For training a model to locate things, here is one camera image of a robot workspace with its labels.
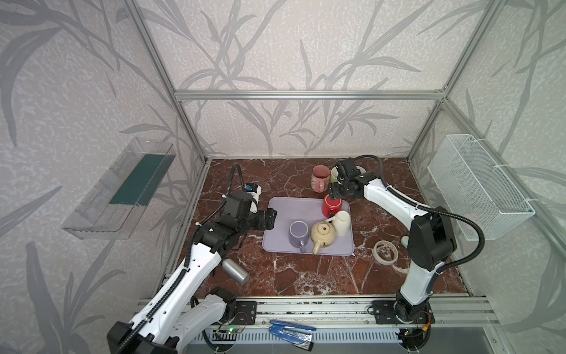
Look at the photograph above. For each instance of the red mug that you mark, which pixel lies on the red mug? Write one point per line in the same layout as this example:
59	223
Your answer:
331	206

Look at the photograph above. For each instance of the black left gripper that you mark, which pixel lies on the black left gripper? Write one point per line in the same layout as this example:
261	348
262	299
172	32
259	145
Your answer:
267	219

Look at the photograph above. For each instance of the blue stapler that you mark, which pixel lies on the blue stapler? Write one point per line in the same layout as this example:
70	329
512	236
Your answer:
300	336

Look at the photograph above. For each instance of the pink patterned mug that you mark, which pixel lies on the pink patterned mug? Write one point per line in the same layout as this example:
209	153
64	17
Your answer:
320	178

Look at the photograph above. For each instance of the lavender plastic tray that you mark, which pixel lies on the lavender plastic tray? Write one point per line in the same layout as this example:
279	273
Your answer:
290	210

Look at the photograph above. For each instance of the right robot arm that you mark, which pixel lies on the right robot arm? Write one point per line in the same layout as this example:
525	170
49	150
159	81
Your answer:
431	239

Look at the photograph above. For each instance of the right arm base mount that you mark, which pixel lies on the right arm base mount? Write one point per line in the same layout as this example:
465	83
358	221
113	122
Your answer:
400	312

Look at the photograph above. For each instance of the clear plastic wall bin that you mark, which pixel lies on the clear plastic wall bin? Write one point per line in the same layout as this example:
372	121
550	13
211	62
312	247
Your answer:
116	204

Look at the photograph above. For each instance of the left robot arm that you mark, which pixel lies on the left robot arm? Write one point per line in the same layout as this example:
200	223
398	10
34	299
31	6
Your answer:
164	325

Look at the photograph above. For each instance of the white wire basket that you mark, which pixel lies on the white wire basket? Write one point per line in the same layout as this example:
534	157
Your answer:
474	186

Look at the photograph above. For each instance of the green circuit board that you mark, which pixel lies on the green circuit board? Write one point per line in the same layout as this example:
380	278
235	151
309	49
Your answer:
228	334

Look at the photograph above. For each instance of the purple mug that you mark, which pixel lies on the purple mug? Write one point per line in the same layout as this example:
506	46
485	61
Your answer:
299	235

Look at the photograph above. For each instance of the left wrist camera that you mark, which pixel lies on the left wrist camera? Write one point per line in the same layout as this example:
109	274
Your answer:
255	191

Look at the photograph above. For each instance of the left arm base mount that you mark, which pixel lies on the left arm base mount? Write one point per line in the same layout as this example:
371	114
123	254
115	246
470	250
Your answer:
240	313

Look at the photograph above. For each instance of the silver metal can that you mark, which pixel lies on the silver metal can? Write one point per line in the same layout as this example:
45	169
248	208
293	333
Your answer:
235	271

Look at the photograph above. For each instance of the light green mug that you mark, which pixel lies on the light green mug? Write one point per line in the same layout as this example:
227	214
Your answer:
334	175

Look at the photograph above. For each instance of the white mug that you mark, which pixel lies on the white mug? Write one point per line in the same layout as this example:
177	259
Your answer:
341	221

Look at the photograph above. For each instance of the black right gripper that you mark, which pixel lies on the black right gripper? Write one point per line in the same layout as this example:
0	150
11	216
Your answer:
338	189

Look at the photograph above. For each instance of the clear tape roll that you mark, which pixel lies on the clear tape roll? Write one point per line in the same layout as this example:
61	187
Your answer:
385	253

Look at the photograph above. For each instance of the aluminium frame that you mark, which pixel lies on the aluminium frame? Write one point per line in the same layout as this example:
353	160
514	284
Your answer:
392	78

